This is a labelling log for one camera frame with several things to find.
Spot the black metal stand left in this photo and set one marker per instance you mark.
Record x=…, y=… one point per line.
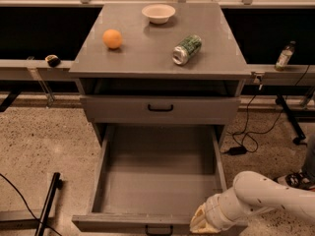
x=42, y=221

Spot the white paper bowl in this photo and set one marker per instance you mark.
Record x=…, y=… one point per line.
x=158, y=13

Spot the green soda can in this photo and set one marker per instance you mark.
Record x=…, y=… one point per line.
x=186, y=49

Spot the black sneaker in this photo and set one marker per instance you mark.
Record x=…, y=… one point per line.
x=296, y=180

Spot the grey drawer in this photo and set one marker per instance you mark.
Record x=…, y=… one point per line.
x=160, y=109
x=151, y=179

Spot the grey metal rail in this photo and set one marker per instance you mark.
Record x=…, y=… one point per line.
x=19, y=70

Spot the metal clamp on rail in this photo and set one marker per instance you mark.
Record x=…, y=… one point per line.
x=258, y=79

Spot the black yellow tape measure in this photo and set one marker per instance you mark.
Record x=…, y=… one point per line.
x=52, y=60

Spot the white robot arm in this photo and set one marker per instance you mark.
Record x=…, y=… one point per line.
x=251, y=193

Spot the black power adapter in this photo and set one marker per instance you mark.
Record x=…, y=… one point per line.
x=237, y=150

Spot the person leg in jeans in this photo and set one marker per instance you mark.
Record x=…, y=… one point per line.
x=308, y=167

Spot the clear plastic bottle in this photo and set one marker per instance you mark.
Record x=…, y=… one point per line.
x=285, y=56

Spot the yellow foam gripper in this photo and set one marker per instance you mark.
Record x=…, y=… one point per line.
x=215, y=209

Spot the black table leg right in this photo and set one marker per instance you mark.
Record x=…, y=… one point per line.
x=300, y=136

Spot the grey top drawer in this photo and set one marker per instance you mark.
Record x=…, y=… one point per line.
x=160, y=109

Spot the orange fruit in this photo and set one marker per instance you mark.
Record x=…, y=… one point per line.
x=112, y=38

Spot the grey drawer cabinet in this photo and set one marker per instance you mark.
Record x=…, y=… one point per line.
x=146, y=42

